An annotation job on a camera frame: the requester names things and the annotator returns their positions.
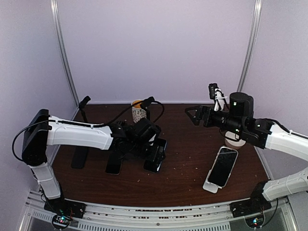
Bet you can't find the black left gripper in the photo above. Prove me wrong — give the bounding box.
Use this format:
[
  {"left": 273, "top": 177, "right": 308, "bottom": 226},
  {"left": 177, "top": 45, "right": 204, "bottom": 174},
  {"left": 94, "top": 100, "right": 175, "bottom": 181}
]
[{"left": 129, "top": 140, "right": 165, "bottom": 163}]

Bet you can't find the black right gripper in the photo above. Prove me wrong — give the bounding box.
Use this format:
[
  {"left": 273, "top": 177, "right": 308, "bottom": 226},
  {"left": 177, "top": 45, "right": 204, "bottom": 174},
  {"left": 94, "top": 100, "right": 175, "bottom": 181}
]
[{"left": 185, "top": 105, "right": 244, "bottom": 136}]

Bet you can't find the blue smartphone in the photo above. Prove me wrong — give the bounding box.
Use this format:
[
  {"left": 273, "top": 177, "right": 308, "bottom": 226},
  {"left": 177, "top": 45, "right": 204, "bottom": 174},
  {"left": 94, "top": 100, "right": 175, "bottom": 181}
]
[{"left": 143, "top": 138, "right": 167, "bottom": 173}]

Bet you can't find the pink-edged dark smartphone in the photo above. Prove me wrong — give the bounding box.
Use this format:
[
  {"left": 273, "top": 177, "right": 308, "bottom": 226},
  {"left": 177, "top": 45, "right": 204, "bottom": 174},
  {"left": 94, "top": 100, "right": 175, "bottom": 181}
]
[{"left": 105, "top": 152, "right": 123, "bottom": 175}]

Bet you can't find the black front phone stand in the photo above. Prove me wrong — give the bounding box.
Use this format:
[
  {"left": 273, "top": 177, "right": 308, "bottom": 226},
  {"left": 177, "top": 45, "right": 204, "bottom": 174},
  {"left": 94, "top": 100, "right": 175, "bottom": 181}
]
[{"left": 141, "top": 96, "right": 155, "bottom": 120}]

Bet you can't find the white-cased smartphone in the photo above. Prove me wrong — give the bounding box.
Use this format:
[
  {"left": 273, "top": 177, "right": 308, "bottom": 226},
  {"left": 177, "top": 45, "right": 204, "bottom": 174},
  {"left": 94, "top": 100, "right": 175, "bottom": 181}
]
[{"left": 207, "top": 146, "right": 238, "bottom": 188}]

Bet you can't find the black smartphone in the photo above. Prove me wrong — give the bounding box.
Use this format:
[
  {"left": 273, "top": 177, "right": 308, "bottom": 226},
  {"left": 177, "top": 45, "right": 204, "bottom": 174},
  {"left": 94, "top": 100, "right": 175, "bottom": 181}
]
[{"left": 71, "top": 146, "right": 89, "bottom": 169}]

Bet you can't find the white phone stand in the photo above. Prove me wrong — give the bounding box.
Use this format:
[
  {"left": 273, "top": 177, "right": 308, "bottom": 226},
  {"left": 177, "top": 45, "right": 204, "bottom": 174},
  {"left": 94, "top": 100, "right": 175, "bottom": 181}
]
[{"left": 203, "top": 167, "right": 226, "bottom": 193}]

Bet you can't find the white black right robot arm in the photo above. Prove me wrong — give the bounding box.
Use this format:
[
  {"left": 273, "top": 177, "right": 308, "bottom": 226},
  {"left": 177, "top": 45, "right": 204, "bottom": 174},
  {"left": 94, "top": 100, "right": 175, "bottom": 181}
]
[{"left": 185, "top": 92, "right": 308, "bottom": 217}]

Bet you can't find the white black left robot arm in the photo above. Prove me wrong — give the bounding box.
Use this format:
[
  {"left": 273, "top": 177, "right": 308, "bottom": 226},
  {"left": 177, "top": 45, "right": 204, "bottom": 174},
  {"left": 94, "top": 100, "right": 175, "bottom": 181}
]
[{"left": 22, "top": 109, "right": 167, "bottom": 216}]

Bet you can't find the black round-base phone stand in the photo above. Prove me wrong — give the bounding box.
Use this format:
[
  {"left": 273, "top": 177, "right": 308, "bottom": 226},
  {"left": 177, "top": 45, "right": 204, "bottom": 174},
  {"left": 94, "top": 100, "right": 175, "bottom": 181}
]
[{"left": 78, "top": 96, "right": 91, "bottom": 123}]

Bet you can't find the white floral mug yellow inside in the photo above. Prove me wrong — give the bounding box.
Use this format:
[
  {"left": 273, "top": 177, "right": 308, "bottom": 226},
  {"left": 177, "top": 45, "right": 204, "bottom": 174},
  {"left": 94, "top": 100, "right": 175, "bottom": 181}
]
[{"left": 131, "top": 100, "right": 147, "bottom": 123}]

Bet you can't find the white ceramic bowl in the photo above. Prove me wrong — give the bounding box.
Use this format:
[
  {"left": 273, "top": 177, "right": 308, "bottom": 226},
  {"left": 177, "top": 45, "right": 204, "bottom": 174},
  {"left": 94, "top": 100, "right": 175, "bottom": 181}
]
[{"left": 224, "top": 138, "right": 246, "bottom": 150}]

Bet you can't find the left controller circuit board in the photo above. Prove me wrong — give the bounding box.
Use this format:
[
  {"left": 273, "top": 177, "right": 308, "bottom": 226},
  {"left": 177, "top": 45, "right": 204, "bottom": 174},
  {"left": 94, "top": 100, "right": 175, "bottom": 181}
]
[{"left": 51, "top": 215, "right": 71, "bottom": 230}]

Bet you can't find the controller circuit board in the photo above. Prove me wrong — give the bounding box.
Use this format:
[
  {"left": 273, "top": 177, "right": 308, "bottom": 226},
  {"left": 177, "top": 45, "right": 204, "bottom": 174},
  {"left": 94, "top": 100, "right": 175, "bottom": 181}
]
[
  {"left": 51, "top": 215, "right": 71, "bottom": 230},
  {"left": 245, "top": 217, "right": 265, "bottom": 229}
]

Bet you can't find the right controller circuit board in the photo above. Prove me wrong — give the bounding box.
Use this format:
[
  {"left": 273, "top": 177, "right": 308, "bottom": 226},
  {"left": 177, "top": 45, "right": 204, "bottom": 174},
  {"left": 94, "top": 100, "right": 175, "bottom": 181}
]
[{"left": 245, "top": 217, "right": 265, "bottom": 229}]

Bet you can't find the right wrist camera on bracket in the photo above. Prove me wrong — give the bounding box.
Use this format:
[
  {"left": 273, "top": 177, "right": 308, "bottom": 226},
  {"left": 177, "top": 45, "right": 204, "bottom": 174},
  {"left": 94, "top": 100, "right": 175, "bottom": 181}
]
[{"left": 208, "top": 83, "right": 229, "bottom": 111}]

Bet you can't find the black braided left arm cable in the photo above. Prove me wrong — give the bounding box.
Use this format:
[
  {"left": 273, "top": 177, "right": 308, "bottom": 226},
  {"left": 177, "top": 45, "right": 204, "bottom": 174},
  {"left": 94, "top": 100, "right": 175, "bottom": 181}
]
[{"left": 12, "top": 100, "right": 166, "bottom": 167}]

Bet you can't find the aluminium front rail frame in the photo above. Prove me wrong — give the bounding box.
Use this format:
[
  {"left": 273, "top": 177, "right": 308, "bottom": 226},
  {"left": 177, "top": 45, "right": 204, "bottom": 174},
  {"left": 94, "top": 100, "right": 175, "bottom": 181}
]
[{"left": 19, "top": 185, "right": 299, "bottom": 231}]

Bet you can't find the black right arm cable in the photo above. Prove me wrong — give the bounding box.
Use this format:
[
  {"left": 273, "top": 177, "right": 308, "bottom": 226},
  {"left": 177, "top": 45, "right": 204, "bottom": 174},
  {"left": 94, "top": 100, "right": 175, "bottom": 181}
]
[{"left": 259, "top": 190, "right": 281, "bottom": 227}]

